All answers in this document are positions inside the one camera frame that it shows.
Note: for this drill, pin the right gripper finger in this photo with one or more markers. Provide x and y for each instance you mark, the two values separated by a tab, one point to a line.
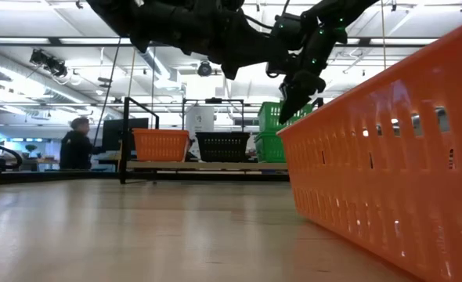
293	103

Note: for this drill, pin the orange slotted plastic basket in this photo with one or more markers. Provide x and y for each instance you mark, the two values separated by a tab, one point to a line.
160	145
411	203

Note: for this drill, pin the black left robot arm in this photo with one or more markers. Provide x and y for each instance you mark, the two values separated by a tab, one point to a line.
176	27

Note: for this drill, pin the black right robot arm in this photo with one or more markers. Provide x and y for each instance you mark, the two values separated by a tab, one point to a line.
333	23

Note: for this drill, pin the white cabinet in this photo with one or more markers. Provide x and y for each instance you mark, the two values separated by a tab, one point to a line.
199	119

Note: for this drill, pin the round black ceiling fixture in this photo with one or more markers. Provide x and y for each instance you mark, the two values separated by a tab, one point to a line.
204	69

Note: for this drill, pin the black computer monitor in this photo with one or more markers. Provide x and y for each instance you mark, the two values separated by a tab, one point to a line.
113	135

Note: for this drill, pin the person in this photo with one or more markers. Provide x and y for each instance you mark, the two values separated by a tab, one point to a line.
76	149

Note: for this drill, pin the small potted plant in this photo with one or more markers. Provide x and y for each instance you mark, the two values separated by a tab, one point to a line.
31	148

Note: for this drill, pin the black background metal frame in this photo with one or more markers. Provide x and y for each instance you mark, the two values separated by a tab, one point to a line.
214	100

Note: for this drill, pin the wooden shelf with black frame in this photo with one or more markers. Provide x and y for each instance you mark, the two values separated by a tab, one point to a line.
199	165

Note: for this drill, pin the black aluminium table frame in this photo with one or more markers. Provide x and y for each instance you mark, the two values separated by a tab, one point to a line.
58	177

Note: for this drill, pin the black overhead light rail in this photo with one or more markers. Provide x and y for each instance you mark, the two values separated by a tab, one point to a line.
53	40

